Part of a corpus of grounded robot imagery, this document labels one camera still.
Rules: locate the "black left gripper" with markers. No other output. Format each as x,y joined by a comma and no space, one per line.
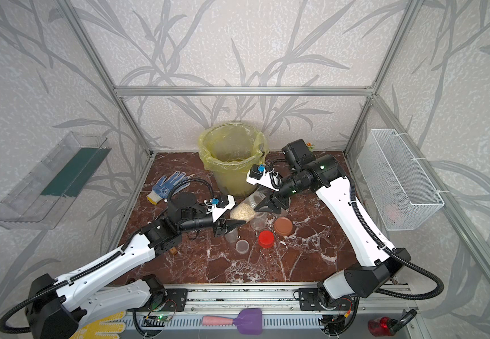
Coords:
224,227

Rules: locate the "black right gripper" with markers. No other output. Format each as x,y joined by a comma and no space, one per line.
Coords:
272,203

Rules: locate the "small oatmeal jar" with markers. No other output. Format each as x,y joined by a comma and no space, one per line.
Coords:
232,237

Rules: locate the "glass jar with oatmeal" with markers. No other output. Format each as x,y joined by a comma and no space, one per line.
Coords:
245,211

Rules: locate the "brown jar lid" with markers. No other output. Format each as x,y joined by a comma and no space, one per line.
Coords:
283,226

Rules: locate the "clear plastic jar lid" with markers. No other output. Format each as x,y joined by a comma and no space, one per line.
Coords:
242,247

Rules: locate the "red jar lid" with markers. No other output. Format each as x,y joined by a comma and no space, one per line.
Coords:
266,239

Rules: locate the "brown-lidded oatmeal jar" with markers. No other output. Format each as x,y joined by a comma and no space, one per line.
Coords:
283,213

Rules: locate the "red-lidded oatmeal jar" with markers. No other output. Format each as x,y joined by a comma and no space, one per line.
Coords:
258,223

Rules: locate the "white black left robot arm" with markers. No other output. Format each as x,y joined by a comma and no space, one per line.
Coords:
59,307

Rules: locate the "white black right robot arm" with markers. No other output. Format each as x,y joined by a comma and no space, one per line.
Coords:
378,260

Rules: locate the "yellow plastic bin liner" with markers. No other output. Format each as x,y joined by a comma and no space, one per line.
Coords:
232,147

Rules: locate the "blue dotted white work glove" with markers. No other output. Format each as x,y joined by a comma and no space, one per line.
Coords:
163,186

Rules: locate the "pink item in basket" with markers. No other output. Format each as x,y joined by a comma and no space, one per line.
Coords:
394,214

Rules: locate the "yellow dotted glove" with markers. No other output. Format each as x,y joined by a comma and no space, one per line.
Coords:
107,328

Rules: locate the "red black handheld tool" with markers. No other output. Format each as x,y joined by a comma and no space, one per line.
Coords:
386,326

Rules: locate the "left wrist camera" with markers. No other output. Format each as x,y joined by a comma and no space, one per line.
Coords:
219,206

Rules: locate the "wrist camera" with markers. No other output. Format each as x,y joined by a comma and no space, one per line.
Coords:
260,174
219,206

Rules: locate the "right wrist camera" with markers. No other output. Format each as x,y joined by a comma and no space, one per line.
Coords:
260,174

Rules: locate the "purple pink-handled scoop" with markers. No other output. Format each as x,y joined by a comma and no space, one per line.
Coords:
248,321

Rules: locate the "white wire mesh basket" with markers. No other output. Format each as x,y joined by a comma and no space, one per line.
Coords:
394,176

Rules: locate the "clear plastic wall shelf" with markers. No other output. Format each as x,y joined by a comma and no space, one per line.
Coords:
42,198

